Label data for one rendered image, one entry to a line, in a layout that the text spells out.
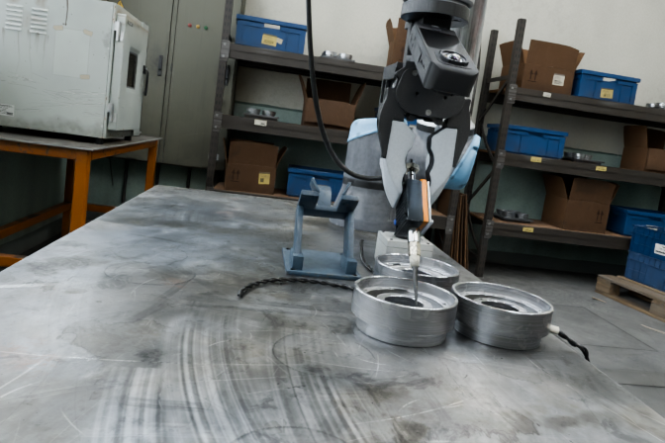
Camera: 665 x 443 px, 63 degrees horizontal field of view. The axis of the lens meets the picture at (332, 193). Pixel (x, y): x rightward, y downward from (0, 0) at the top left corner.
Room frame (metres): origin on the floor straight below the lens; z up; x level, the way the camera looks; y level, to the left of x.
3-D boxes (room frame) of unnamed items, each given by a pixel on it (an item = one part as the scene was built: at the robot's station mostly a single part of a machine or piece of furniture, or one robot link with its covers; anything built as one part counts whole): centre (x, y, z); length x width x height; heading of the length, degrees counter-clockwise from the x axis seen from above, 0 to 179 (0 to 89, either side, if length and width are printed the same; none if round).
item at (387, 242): (0.82, -0.12, 0.82); 0.08 x 0.07 x 0.05; 7
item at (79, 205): (2.96, 1.42, 0.39); 1.50 x 0.62 x 0.78; 7
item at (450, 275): (0.66, -0.12, 0.82); 0.10 x 0.10 x 0.04
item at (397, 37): (4.32, -0.52, 1.70); 0.56 x 0.36 x 0.39; 92
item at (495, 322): (0.56, -0.19, 0.82); 0.10 x 0.10 x 0.04
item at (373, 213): (1.14, -0.08, 0.85); 0.15 x 0.15 x 0.10
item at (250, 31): (4.20, 0.63, 1.61); 0.52 x 0.38 x 0.22; 100
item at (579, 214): (4.54, -2.04, 0.67); 0.52 x 0.43 x 0.43; 97
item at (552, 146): (4.48, -1.50, 1.11); 0.52 x 0.38 x 0.22; 97
